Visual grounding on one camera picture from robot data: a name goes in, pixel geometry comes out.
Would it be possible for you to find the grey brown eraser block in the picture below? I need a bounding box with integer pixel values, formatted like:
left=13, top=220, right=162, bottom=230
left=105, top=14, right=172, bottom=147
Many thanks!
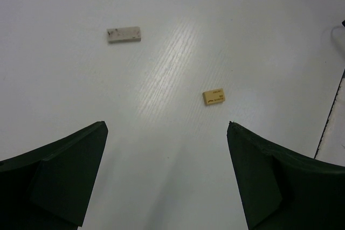
left=107, top=26, right=142, bottom=44

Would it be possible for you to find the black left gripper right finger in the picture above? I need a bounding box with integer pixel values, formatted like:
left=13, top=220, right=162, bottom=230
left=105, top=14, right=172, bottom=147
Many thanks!
left=227, top=122, right=344, bottom=229

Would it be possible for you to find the tan eraser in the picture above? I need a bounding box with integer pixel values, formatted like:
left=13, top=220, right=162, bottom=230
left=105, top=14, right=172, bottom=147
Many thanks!
left=203, top=88, right=225, bottom=106

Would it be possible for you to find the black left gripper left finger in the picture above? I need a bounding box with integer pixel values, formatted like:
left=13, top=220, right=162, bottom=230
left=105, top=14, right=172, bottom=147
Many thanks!
left=1, top=121, right=108, bottom=227

